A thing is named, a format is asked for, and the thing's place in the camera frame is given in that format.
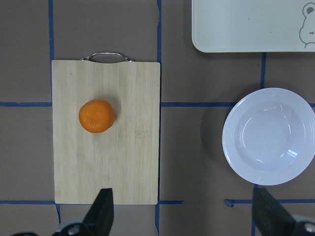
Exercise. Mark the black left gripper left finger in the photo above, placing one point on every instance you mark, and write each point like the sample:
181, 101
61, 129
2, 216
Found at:
99, 219

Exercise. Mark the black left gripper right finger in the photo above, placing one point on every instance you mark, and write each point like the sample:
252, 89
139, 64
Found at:
270, 217

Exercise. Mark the white round plate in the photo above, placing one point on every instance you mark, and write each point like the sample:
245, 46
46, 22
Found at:
268, 137

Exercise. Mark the orange mandarin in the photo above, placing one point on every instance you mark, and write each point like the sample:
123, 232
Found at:
96, 116

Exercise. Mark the cream bear tray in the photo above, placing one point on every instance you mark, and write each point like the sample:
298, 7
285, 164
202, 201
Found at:
228, 26

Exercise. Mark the bamboo cutting board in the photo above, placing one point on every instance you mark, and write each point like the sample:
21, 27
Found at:
125, 157

